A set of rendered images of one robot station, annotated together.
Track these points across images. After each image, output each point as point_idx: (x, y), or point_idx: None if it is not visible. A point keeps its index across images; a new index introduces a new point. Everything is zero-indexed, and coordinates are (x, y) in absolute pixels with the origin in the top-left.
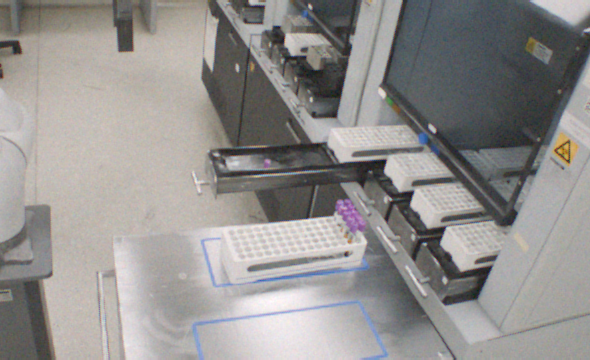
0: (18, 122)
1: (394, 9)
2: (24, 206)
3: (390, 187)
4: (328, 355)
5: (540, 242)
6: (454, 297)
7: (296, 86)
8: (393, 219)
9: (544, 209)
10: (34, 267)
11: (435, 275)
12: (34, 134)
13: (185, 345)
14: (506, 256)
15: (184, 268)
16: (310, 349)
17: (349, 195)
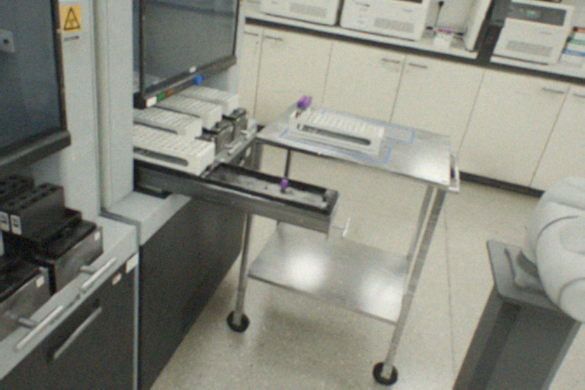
0: (563, 228)
1: (121, 9)
2: (526, 234)
3: (204, 137)
4: (352, 118)
5: (240, 50)
6: None
7: (47, 285)
8: (218, 144)
9: (239, 33)
10: (502, 246)
11: (243, 123)
12: (541, 268)
13: (418, 140)
14: (231, 78)
15: (405, 158)
16: (358, 122)
17: (183, 204)
